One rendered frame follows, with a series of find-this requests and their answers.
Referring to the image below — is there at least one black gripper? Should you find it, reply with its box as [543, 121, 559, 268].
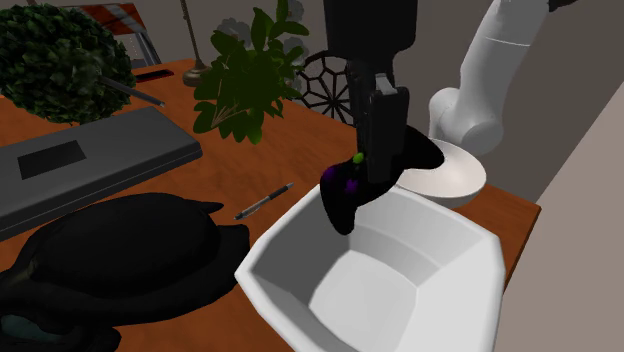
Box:
[323, 0, 419, 184]

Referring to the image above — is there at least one black game controller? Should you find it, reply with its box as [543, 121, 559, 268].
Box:
[319, 124, 446, 237]

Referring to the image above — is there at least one round white bowl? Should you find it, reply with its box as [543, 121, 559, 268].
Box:
[393, 137, 488, 210]

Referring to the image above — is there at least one brown wooden desk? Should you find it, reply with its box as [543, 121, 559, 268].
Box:
[0, 57, 543, 352]

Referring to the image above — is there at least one leafy plant with white flowers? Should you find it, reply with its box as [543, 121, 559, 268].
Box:
[191, 0, 312, 146]

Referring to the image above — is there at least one black pen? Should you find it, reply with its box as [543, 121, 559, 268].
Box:
[232, 182, 296, 222]

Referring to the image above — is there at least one large angular white bowl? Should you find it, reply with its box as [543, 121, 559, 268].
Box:
[234, 183, 508, 352]

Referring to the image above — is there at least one brass lamp stand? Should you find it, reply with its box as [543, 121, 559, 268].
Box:
[178, 0, 214, 88]

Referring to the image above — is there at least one black phone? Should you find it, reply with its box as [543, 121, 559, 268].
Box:
[133, 68, 176, 84]

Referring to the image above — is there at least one grey stylus pen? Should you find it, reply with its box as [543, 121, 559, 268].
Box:
[99, 74, 167, 109]

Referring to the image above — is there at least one closed grey laptop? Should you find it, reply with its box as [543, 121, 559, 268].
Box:
[0, 105, 204, 243]

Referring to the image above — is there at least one orange white striped barrier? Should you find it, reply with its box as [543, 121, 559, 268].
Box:
[60, 1, 163, 70]

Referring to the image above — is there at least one black hat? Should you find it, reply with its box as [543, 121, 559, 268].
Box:
[0, 191, 253, 352]

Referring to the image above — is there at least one round dark green bush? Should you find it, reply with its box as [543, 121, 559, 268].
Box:
[0, 3, 138, 126]

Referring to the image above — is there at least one black wire lattice chair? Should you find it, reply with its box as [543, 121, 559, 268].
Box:
[291, 49, 358, 127]

